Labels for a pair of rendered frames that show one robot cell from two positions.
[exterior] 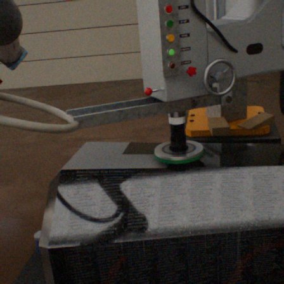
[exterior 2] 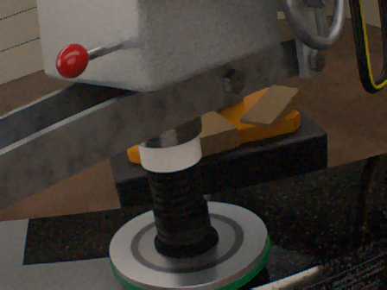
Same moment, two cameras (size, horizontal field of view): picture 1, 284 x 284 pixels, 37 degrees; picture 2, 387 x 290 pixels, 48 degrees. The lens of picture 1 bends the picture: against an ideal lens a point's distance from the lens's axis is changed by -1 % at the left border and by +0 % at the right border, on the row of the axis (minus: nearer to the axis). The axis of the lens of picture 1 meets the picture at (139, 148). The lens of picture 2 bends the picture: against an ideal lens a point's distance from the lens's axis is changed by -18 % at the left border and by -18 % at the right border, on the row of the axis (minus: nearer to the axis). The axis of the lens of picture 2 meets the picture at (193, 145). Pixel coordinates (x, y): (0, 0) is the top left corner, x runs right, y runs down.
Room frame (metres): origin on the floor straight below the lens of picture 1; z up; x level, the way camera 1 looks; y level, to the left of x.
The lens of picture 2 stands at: (1.22, 0.01, 1.30)
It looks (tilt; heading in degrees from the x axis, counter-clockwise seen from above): 23 degrees down; 339
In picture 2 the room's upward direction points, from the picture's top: 8 degrees counter-clockwise
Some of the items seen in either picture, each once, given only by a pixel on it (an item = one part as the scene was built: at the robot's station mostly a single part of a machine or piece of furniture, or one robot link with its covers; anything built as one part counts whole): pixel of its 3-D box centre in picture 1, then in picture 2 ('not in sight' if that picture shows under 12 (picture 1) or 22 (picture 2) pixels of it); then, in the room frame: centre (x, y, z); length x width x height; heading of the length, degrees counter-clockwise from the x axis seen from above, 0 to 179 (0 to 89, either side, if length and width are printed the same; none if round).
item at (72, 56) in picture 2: (153, 90); (91, 53); (1.64, -0.07, 1.22); 0.08 x 0.03 x 0.03; 111
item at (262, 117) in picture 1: (255, 120); (271, 104); (2.39, -0.70, 0.80); 0.20 x 0.10 x 0.05; 118
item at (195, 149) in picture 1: (179, 149); (187, 244); (1.75, -0.17, 0.92); 0.21 x 0.21 x 0.01
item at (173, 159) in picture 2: (177, 118); (168, 144); (1.75, -0.17, 1.06); 0.07 x 0.07 x 0.04
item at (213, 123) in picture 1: (218, 126); (203, 129); (2.36, -0.47, 0.81); 0.20 x 0.10 x 0.05; 177
